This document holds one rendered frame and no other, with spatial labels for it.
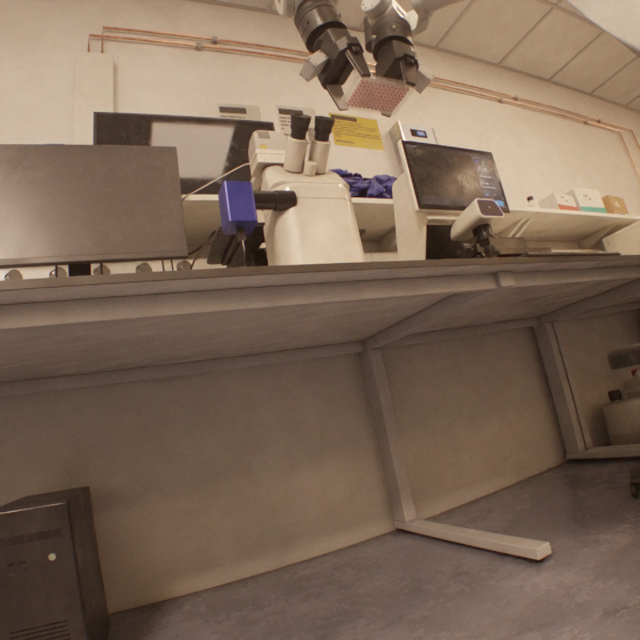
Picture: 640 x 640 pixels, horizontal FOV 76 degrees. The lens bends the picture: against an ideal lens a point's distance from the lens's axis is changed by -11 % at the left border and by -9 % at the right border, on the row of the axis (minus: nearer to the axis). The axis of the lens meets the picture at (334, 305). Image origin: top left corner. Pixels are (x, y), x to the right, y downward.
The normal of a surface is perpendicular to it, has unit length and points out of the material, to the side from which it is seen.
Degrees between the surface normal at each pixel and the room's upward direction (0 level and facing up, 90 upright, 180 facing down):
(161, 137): 86
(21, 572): 90
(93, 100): 90
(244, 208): 90
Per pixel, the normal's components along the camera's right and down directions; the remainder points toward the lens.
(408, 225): -0.90, 0.07
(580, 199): 0.34, -0.29
